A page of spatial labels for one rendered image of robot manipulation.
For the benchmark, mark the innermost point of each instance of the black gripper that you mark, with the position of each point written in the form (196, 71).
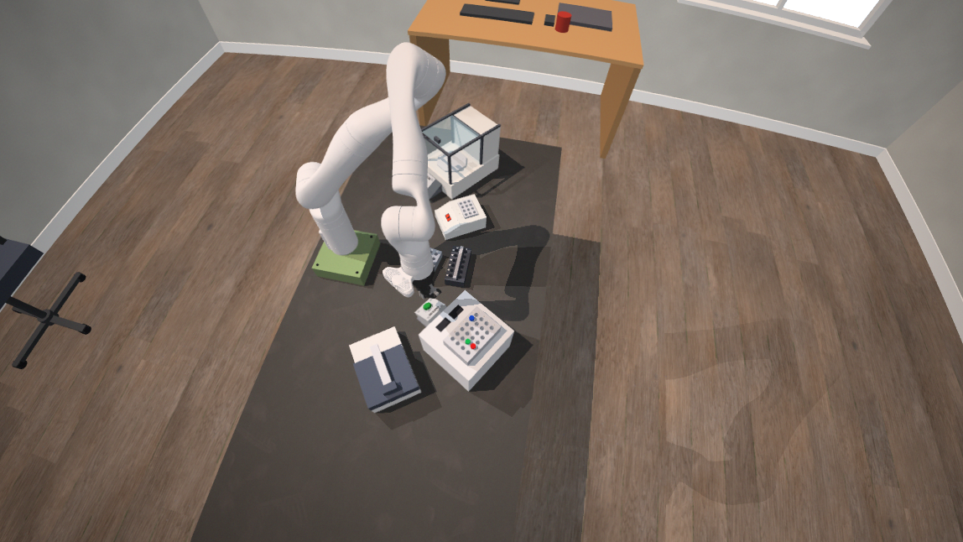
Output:
(428, 288)

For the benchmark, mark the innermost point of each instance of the white balance with glass draft shield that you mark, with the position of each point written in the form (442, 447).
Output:
(463, 144)

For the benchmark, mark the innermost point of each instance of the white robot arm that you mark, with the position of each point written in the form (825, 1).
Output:
(413, 77)

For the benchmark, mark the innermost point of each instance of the white tube rack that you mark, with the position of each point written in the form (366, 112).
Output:
(437, 256)

